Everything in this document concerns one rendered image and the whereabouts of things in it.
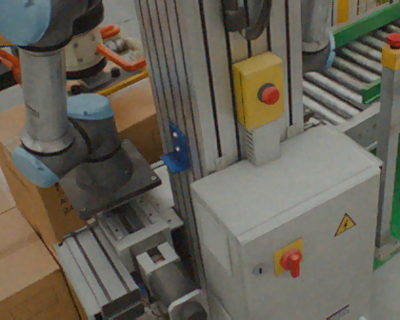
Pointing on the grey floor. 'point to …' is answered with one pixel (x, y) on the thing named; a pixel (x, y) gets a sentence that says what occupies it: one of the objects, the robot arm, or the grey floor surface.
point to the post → (389, 133)
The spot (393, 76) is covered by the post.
